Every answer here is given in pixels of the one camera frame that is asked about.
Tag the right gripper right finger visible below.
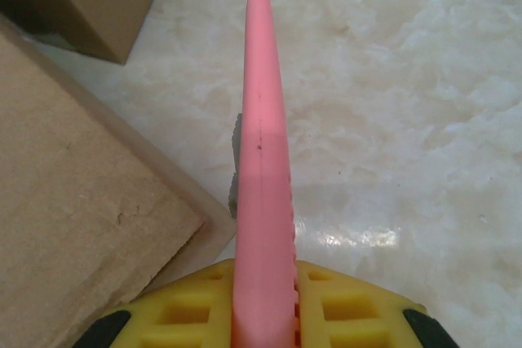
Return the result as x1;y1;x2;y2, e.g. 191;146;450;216
294;259;445;348

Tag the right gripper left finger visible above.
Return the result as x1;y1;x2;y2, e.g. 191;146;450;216
75;258;238;348

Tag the pink utility knife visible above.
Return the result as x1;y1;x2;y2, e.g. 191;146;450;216
227;0;301;348

